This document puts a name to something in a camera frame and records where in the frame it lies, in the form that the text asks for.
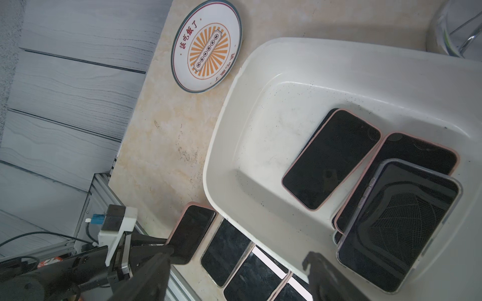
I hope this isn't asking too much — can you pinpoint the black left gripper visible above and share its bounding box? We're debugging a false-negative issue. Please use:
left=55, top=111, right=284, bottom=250
left=107, top=232, right=174, bottom=290

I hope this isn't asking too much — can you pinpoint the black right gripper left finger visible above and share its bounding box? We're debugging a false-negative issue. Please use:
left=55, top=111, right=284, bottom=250
left=108, top=253, right=171, bottom=301

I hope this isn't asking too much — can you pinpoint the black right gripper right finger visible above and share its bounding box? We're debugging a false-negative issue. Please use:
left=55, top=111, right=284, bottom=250
left=302, top=252, right=369, bottom=301

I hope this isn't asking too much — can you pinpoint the black phone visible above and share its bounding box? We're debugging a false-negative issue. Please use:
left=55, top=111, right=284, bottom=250
left=223, top=247, right=289, bottom=301
left=274, top=274, right=313, bottom=301

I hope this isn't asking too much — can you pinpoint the phone with purple clear case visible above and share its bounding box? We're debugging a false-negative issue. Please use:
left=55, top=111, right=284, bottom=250
left=336, top=159, right=463, bottom=294

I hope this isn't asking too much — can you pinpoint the white plastic storage box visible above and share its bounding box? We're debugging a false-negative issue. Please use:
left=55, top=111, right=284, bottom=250
left=203, top=38, right=481, bottom=300

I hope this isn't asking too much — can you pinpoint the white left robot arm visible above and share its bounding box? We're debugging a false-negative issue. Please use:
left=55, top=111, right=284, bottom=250
left=1, top=233, right=174, bottom=300

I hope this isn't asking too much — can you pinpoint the orange patterned round plate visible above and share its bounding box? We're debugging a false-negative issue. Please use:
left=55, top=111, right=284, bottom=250
left=171, top=1, right=243, bottom=94

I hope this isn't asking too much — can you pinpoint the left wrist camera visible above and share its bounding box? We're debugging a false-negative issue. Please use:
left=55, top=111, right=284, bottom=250
left=85, top=204, right=138, bottom=267

